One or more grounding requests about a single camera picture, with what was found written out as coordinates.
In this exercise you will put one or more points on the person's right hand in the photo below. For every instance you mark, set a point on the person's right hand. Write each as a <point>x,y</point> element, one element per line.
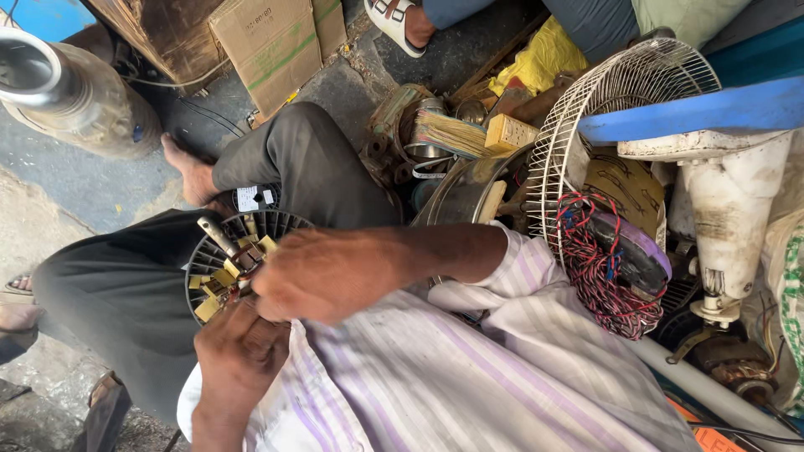
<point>320,270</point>

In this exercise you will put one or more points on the person's left hand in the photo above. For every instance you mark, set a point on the person's left hand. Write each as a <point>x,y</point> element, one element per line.
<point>238,355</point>

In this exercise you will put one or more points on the person's left fingers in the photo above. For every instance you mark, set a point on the person's left fingers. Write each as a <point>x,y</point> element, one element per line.
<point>248,314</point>

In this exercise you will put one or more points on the person's right fingers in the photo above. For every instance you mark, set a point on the person's right fingers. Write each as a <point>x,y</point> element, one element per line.
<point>269,285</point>

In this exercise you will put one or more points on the black ribbed round motor housing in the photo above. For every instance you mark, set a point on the black ribbed round motor housing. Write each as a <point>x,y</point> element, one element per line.
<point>207,254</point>

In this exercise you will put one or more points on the black motor part white label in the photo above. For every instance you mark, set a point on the black motor part white label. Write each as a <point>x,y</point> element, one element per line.
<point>254,198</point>

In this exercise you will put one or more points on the person's grey trousers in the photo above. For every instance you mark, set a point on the person's grey trousers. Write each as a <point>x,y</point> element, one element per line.
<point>125,301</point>

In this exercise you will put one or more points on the person's bare foot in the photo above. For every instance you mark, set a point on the person's bare foot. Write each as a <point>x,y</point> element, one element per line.
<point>188,169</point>

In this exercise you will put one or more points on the brown sandal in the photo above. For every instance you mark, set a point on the brown sandal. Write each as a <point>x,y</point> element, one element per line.
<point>103,411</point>

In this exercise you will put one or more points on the person's striped shirt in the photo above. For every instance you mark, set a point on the person's striped shirt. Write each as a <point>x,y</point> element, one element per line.
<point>452,376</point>

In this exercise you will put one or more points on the small steel cup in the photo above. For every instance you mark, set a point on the small steel cup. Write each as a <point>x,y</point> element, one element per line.
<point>422,147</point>

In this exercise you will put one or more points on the cardboard box green stripe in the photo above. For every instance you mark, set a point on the cardboard box green stripe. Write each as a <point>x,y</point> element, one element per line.
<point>270,53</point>

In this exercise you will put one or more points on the straw brush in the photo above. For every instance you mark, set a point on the straw brush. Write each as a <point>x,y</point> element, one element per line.
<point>449,133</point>

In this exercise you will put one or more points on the clear plastic jug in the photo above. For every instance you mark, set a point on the clear plastic jug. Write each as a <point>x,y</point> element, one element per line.
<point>107,107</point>

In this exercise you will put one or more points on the narrow cardboard box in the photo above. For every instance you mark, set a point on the narrow cardboard box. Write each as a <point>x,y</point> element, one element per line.
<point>330,25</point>

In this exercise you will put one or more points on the brown worn wooden box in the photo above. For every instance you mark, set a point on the brown worn wooden box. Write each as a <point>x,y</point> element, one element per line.
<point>163,37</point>

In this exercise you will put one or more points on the wooden block with holes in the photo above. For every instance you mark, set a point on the wooden block with holes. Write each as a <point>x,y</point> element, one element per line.
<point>510,134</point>

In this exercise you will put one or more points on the white sandal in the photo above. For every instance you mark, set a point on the white sandal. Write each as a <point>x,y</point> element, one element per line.
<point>389,22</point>

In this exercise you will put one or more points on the shiny metal pipe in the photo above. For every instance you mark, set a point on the shiny metal pipe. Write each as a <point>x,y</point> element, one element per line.
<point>28,69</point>

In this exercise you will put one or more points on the yellow plastic bag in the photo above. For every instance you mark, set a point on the yellow plastic bag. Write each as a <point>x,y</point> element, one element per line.
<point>540,59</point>

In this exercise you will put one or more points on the black tool purple trim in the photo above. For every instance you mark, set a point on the black tool purple trim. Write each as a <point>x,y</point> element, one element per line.
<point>634,254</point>

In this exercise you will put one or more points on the brown round disc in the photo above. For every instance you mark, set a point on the brown round disc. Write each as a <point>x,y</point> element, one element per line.
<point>622,182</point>

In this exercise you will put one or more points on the white plastic pipe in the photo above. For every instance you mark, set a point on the white plastic pipe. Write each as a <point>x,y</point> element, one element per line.
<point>697,383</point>

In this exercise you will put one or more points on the orange box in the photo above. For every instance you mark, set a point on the orange box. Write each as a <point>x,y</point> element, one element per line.
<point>710,436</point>

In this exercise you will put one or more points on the blue plastic chair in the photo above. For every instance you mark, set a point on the blue plastic chair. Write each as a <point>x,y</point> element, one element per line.
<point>703,110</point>

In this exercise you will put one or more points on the dirty white fan body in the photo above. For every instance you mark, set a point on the dirty white fan body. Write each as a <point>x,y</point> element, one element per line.
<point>732,207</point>

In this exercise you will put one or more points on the copper wound motor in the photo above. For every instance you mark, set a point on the copper wound motor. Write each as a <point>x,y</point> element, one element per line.
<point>735,367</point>

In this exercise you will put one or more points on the green white woven sack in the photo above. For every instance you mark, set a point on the green white woven sack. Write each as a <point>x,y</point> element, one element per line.
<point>790,295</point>

